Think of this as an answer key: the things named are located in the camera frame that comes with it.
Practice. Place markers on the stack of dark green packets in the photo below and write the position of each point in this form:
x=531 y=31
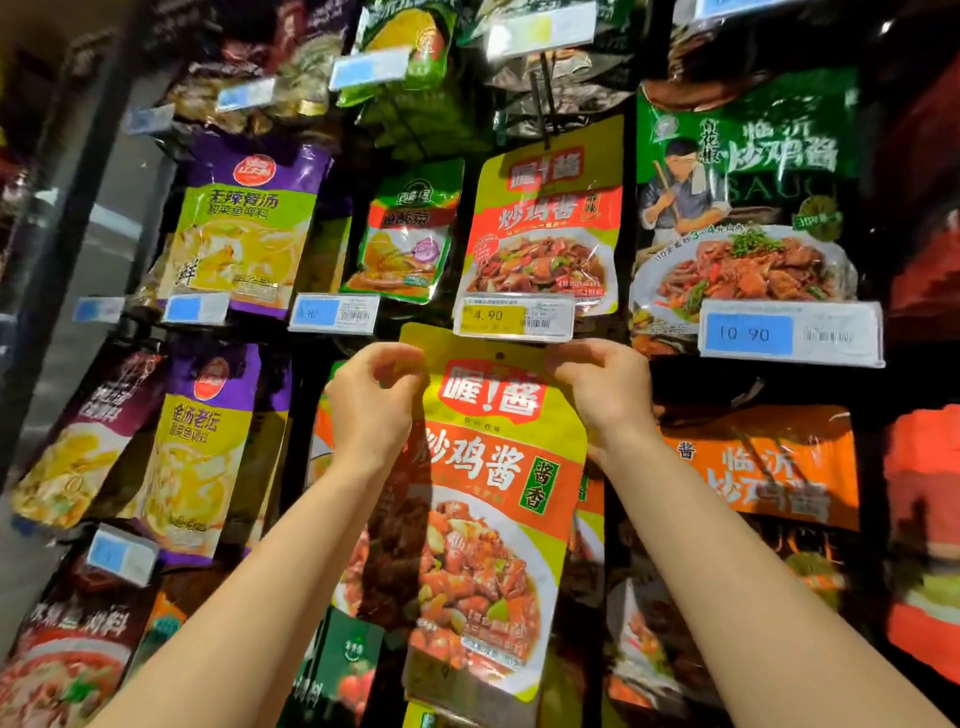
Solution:
x=337 y=667

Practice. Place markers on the yellow-green sauce packet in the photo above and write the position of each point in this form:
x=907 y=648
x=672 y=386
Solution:
x=495 y=487

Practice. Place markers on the stack of green chef packets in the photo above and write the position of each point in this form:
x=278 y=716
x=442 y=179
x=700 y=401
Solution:
x=750 y=150

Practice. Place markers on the person's left forearm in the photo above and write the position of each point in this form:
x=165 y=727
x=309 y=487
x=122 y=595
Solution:
x=255 y=600

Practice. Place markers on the person's left hand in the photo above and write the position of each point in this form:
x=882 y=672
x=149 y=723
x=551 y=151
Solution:
x=371 y=412

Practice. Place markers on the stack of silver packets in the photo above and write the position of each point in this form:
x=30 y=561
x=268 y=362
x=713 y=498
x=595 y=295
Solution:
x=570 y=82

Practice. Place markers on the stack of red steak packets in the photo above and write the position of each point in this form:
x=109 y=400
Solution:
x=926 y=262

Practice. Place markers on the stack of glossy green packets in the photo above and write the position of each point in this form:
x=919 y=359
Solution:
x=420 y=112

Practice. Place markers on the stack of red soup packets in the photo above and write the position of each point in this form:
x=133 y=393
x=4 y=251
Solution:
x=67 y=660

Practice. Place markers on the person's right forearm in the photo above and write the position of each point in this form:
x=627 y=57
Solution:
x=750 y=600

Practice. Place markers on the stack of green orange packets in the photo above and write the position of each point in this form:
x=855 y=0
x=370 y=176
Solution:
x=321 y=442

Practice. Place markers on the stack of red white packets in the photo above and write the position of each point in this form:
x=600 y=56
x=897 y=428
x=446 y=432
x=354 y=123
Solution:
x=926 y=465

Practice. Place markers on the stack of small green packets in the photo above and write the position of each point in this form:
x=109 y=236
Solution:
x=409 y=225

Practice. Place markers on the person's right hand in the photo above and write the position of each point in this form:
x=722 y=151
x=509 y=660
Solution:
x=615 y=397

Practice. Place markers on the black display shelf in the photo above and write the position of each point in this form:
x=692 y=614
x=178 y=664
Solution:
x=870 y=382

